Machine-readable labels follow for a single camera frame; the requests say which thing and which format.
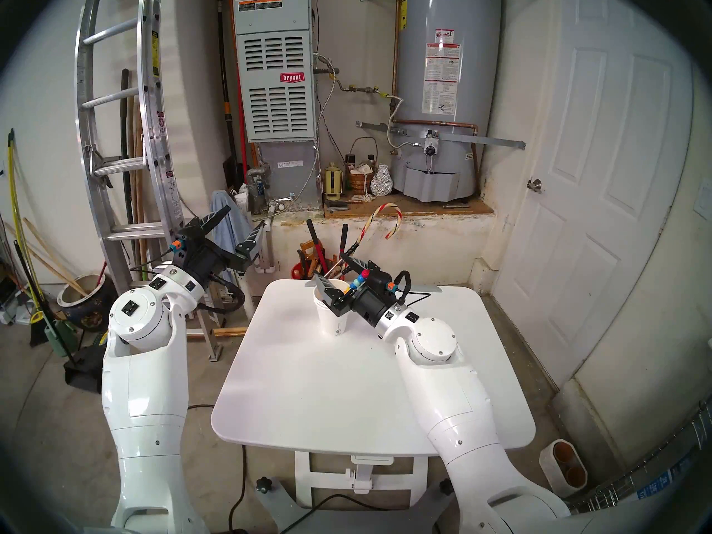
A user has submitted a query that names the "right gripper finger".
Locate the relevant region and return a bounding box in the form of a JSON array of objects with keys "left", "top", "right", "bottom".
[
  {"left": 340, "top": 253, "right": 380, "bottom": 279},
  {"left": 314, "top": 273, "right": 358, "bottom": 318}
]

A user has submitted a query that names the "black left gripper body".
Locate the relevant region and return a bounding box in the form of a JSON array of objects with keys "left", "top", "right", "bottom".
[{"left": 172, "top": 234, "right": 246, "bottom": 286}]

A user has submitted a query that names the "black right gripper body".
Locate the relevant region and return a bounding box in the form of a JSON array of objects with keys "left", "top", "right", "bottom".
[{"left": 352, "top": 271, "right": 402, "bottom": 327}]

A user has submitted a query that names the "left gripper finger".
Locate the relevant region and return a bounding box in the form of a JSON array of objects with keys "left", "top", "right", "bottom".
[
  {"left": 234, "top": 221, "right": 266, "bottom": 273},
  {"left": 186, "top": 205, "right": 232, "bottom": 243}
]

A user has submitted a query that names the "white paper cup stack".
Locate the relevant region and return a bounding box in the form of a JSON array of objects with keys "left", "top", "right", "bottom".
[{"left": 313, "top": 280, "right": 357, "bottom": 337}]

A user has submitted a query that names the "white PVC drain pipe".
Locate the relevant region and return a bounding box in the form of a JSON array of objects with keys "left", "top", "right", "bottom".
[{"left": 259, "top": 219, "right": 279, "bottom": 275}]

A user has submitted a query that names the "blue cloth towel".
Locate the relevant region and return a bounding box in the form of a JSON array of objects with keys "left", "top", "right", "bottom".
[{"left": 210, "top": 189, "right": 255, "bottom": 261}]

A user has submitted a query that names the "orange plastic bucket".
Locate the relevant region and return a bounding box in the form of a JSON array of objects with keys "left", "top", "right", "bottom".
[{"left": 292, "top": 260, "right": 345, "bottom": 283}]

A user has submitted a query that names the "black shovel with orange band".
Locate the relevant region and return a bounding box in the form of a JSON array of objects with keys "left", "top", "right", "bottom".
[{"left": 217, "top": 7, "right": 245, "bottom": 191}]

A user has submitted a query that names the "red lopper with black grips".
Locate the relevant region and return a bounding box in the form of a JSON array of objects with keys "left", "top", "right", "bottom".
[{"left": 306, "top": 220, "right": 350, "bottom": 280}]

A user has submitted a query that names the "wooden platform board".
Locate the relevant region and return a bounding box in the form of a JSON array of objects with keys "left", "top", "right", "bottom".
[{"left": 324, "top": 192, "right": 496, "bottom": 219}]

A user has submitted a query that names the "black long tool pole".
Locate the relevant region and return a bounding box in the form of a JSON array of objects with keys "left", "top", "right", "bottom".
[{"left": 120, "top": 68, "right": 135, "bottom": 229}]

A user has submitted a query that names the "dark ceramic pot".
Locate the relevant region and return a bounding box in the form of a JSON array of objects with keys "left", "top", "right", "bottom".
[{"left": 57, "top": 271, "right": 115, "bottom": 333}]

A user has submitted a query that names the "grey Bryant furnace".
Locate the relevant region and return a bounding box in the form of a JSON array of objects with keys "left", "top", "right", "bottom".
[{"left": 231, "top": 0, "right": 324, "bottom": 205}]

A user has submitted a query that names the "black dustpan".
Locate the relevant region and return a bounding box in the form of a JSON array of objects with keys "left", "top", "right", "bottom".
[{"left": 63, "top": 344, "right": 118, "bottom": 394}]

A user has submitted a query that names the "pale green plastic tool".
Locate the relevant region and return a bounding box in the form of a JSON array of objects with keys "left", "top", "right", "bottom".
[{"left": 43, "top": 316, "right": 78, "bottom": 361}]

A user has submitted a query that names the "silver flexible metal conduit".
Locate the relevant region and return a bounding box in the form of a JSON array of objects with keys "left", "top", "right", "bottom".
[{"left": 289, "top": 52, "right": 339, "bottom": 202}]

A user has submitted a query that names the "aluminium extension ladder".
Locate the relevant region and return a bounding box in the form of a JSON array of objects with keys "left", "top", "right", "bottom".
[{"left": 74, "top": 0, "right": 192, "bottom": 294}]

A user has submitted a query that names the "gas pipe with yellow valves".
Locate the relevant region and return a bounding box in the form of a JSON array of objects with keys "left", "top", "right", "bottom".
[{"left": 339, "top": 82, "right": 397, "bottom": 100}]

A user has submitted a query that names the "grey water heater tank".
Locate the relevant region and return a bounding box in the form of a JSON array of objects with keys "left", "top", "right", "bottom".
[{"left": 392, "top": 0, "right": 502, "bottom": 201}]

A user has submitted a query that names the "white panel door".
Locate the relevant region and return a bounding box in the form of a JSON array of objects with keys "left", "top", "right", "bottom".
[{"left": 492, "top": 0, "right": 699, "bottom": 389}]

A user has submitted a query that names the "white two-hole container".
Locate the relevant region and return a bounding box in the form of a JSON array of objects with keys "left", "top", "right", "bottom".
[{"left": 538, "top": 439, "right": 589, "bottom": 497}]

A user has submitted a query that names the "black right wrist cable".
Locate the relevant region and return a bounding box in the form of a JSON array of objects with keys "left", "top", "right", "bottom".
[{"left": 392, "top": 270, "right": 432, "bottom": 311}]

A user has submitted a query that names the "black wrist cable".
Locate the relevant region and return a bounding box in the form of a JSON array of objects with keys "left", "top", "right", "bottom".
[
  {"left": 392, "top": 270, "right": 432, "bottom": 311},
  {"left": 197, "top": 277, "right": 245, "bottom": 317}
]

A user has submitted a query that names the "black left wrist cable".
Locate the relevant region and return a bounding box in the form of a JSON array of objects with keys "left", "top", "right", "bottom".
[{"left": 197, "top": 277, "right": 245, "bottom": 317}]

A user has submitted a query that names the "wooden long tool handle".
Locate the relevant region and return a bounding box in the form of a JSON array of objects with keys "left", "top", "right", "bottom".
[{"left": 131, "top": 88, "right": 150, "bottom": 272}]

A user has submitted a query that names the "wicker basket with handle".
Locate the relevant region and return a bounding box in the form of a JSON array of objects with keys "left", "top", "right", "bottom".
[{"left": 348, "top": 137, "right": 379, "bottom": 197}]

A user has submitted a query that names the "white corrugated hose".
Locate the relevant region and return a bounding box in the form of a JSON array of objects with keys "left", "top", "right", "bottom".
[{"left": 385, "top": 93, "right": 423, "bottom": 150}]

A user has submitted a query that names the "white table pedestal base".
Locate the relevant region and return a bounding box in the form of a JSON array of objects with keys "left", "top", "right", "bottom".
[{"left": 256, "top": 451, "right": 454, "bottom": 534}]

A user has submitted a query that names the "chrome wire shelf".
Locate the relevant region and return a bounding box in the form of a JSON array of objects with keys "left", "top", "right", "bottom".
[{"left": 567, "top": 399, "right": 712, "bottom": 518}]

